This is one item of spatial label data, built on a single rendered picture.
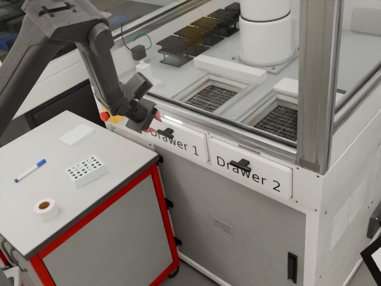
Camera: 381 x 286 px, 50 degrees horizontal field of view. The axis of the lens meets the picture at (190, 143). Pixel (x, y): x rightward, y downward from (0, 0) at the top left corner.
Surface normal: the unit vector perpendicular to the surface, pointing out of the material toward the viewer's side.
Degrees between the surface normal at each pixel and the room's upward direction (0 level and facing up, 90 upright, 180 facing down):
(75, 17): 36
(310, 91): 90
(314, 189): 90
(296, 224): 90
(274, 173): 90
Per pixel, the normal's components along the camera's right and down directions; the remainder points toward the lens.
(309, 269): -0.66, 0.52
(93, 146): -0.14, -0.79
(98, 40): 0.68, 0.71
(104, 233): 0.74, 0.32
